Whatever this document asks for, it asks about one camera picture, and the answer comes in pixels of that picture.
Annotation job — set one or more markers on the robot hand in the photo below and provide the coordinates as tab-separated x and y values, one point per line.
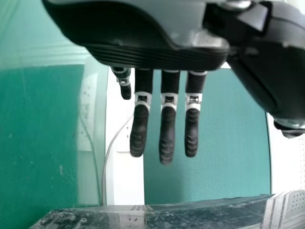
147	31

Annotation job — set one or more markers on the white socket strip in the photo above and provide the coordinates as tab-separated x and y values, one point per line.
87	114

